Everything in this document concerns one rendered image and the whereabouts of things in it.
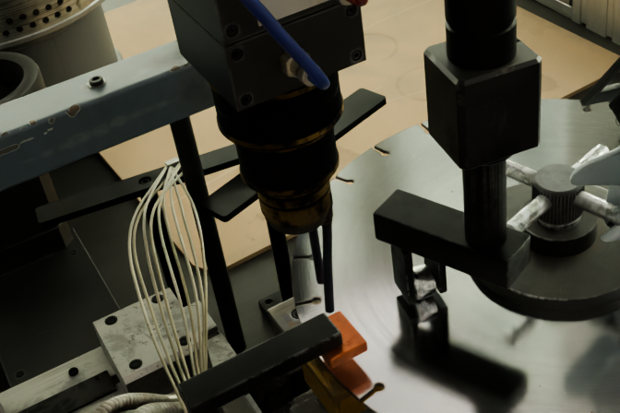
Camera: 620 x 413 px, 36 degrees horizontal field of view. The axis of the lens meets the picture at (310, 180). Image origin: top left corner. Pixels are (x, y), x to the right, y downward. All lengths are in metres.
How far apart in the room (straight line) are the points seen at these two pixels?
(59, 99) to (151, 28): 0.72
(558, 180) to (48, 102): 0.32
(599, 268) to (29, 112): 0.36
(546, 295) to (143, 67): 0.30
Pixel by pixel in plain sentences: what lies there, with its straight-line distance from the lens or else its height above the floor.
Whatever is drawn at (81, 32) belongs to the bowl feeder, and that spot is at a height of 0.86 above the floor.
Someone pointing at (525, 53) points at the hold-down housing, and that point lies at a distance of 0.45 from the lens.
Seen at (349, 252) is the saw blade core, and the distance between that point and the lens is 0.61.
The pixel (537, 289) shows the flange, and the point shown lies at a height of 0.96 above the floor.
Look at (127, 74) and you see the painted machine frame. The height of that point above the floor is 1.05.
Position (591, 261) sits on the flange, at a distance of 0.59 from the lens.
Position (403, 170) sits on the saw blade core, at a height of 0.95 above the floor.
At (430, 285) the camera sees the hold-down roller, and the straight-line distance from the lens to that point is 0.57.
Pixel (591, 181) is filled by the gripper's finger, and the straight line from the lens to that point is 0.54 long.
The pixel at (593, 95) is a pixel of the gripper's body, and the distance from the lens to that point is 0.48.
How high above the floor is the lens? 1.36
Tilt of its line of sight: 37 degrees down
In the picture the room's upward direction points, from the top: 9 degrees counter-clockwise
